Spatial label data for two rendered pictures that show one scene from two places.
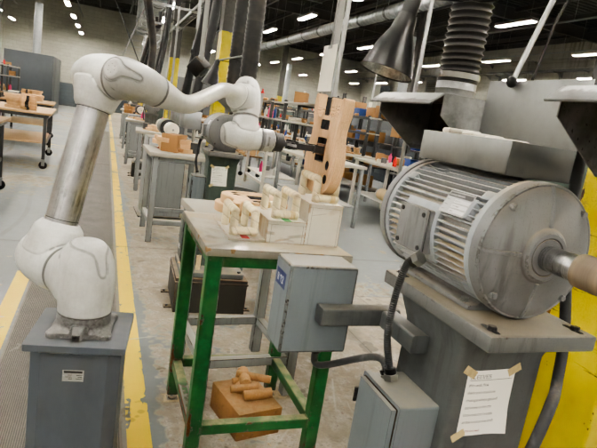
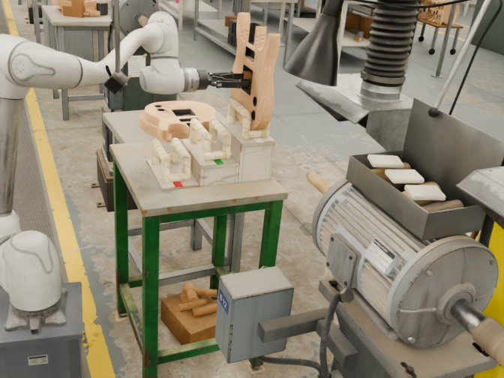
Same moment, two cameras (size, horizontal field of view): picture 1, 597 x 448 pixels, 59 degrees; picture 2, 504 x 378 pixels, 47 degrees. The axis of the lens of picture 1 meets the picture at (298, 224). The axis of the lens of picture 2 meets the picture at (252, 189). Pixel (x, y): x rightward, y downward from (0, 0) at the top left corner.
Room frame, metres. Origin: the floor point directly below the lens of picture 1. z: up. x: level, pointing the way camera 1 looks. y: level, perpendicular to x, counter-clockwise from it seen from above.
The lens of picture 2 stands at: (0.00, 0.06, 1.93)
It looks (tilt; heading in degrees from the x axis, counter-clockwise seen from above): 26 degrees down; 356
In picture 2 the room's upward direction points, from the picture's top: 5 degrees clockwise
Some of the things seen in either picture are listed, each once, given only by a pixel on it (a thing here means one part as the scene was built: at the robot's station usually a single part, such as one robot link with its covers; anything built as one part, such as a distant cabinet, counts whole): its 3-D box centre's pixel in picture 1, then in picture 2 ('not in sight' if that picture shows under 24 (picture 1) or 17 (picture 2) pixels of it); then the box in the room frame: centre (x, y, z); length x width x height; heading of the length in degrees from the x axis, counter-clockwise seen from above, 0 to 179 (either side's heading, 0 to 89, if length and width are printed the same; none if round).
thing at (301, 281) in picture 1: (330, 326); (272, 338); (1.08, -0.10, 0.99); 0.24 x 0.21 x 0.26; 21
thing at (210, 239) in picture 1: (250, 315); (190, 244); (2.18, 0.15, 0.55); 0.62 x 0.58 x 0.76; 21
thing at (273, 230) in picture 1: (276, 224); (208, 160); (2.15, 0.09, 0.98); 0.27 x 0.16 x 0.09; 21
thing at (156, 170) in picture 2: (239, 231); (171, 172); (2.10, 0.23, 0.94); 0.27 x 0.15 x 0.01; 21
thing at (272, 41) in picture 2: (345, 109); (270, 44); (2.09, -0.11, 1.48); 0.07 x 0.04 x 0.09; 20
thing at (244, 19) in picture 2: (322, 105); (244, 26); (2.33, -0.02, 1.49); 0.07 x 0.04 x 0.10; 20
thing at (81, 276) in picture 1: (85, 274); (31, 265); (1.51, 0.61, 0.87); 0.18 x 0.16 x 0.22; 57
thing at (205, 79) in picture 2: (283, 143); (208, 79); (2.15, 0.11, 1.31); 0.09 x 0.08 x 0.07; 110
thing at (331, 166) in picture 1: (326, 146); (252, 75); (2.21, -0.06, 1.33); 0.35 x 0.04 x 0.40; 20
